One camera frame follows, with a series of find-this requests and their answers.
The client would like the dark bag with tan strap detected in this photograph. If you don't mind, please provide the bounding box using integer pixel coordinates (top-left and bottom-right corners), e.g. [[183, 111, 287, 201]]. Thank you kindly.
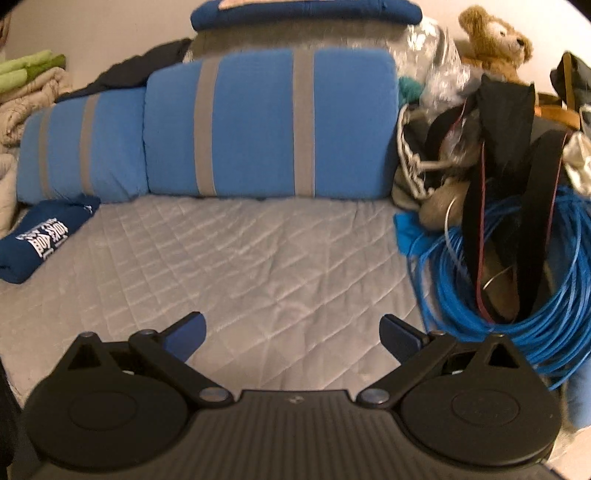
[[536, 52, 591, 130]]

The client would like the teal cloth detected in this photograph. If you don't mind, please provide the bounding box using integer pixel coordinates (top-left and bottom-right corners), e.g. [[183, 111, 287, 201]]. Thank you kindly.
[[398, 76, 423, 105]]

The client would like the navy blue t-shirt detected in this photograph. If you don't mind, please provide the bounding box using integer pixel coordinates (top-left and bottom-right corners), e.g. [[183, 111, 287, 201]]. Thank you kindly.
[[0, 194, 101, 284]]

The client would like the blue grey-striped pillow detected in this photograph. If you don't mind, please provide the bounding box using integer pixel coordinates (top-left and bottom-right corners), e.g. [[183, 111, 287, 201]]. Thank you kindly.
[[16, 88, 149, 205], [143, 46, 400, 201]]

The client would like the bright blue cloth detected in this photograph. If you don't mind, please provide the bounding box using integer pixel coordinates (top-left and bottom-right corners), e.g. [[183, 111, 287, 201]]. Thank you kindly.
[[394, 212, 430, 256]]

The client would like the blue cable coil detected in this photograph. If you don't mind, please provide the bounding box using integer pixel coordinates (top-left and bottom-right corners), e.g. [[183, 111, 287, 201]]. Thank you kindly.
[[406, 187, 591, 393]]

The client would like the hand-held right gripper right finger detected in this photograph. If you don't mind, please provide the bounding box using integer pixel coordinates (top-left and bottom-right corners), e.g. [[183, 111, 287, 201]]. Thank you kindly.
[[355, 314, 530, 408]]

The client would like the brown teddy bear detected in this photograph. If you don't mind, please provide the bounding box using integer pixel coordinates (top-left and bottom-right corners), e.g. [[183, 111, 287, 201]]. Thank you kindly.
[[458, 6, 534, 84]]

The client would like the black bag with straps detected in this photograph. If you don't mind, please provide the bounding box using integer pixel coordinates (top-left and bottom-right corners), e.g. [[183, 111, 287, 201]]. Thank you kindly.
[[425, 74, 568, 324]]

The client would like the black cloth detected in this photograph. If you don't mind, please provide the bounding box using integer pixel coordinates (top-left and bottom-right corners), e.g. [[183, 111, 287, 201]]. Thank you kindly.
[[55, 39, 192, 104]]

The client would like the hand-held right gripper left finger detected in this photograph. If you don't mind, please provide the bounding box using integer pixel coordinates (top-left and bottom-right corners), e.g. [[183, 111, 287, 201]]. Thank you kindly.
[[64, 311, 234, 408]]

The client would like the light green blanket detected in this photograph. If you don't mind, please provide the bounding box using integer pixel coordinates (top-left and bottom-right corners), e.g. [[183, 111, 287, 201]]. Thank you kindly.
[[0, 50, 66, 90]]

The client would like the white quilted comforter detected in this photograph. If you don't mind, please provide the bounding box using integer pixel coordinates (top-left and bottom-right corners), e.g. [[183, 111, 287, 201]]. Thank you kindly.
[[0, 67, 74, 241]]

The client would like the navy rolled cloth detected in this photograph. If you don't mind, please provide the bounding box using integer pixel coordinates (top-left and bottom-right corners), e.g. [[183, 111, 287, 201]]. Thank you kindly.
[[191, 0, 423, 33]]

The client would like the clear plastic bag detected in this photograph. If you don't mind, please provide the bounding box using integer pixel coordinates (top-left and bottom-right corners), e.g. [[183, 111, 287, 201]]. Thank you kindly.
[[406, 21, 472, 108]]

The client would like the striped canvas rope-handle bag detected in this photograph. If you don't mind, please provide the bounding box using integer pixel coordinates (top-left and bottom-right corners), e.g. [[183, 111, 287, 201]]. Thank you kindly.
[[392, 104, 445, 210]]

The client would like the white crumpled cloth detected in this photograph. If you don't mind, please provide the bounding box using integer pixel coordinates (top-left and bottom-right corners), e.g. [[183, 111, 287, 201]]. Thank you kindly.
[[563, 131, 591, 195]]

